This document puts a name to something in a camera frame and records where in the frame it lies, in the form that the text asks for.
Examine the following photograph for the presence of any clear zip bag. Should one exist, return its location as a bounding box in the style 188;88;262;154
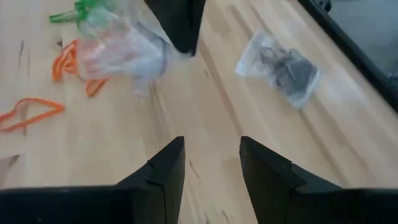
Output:
234;30;322;110
75;0;185;99

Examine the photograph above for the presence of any green rubber band pile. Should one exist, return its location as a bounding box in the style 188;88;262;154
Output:
49;0;105;25

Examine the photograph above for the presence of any single orange rubber band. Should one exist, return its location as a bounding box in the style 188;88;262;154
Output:
0;97;67;133

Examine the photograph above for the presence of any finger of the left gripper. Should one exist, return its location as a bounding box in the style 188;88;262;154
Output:
190;0;208;58
144;0;193;54

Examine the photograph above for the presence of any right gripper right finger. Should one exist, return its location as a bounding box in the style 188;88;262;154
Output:
239;136;398;224

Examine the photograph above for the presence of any orange rubber band pile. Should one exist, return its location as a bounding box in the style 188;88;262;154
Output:
51;39;110;98

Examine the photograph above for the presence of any black aluminium table frame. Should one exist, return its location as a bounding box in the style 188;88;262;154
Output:
297;0;398;113

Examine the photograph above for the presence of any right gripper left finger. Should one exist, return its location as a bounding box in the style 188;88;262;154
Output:
0;136;187;224

